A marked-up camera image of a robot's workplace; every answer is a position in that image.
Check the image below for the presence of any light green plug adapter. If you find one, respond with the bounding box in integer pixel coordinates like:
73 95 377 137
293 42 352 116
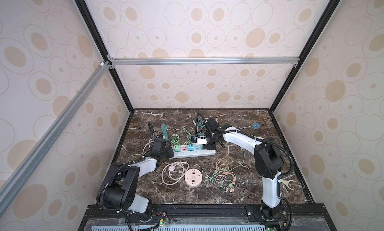
173 145 182 152

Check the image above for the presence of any light green cable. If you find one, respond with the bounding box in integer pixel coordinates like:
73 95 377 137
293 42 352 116
170 127 194 146

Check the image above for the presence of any teal blue cable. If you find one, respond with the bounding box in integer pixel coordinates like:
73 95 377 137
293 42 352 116
193 118 206 133

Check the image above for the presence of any teal blue plug adapter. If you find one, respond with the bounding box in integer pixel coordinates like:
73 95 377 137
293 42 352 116
187 144 195 151

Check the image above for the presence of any pink round socket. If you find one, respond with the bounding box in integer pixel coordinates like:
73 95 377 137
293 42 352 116
184 169 203 188

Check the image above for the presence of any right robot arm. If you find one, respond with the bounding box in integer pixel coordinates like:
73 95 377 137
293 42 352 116
195 113 295 222

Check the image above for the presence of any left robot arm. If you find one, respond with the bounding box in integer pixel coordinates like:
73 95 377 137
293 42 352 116
97 122 174 216

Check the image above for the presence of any teal peeler tool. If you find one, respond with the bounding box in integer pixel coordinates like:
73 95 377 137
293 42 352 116
161 123 169 141

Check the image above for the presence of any white multicolour power strip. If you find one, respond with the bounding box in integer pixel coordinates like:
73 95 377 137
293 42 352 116
172 143 216 159

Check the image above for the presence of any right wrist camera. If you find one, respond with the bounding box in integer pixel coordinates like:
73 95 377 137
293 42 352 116
196 137 208 145

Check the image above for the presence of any pink coiled socket cable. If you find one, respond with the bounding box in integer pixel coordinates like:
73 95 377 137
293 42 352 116
161 161 190 186

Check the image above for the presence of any rear aluminium rail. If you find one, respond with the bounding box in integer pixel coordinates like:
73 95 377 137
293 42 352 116
110 57 300 66

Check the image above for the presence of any aluminium rail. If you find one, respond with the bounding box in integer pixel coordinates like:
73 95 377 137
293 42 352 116
110 57 300 66
1 60 112 216

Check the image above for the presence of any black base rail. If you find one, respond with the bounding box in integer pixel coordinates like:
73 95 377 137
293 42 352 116
79 204 336 231

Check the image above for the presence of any left aluminium rail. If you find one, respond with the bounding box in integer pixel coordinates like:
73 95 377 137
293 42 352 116
1 60 112 216

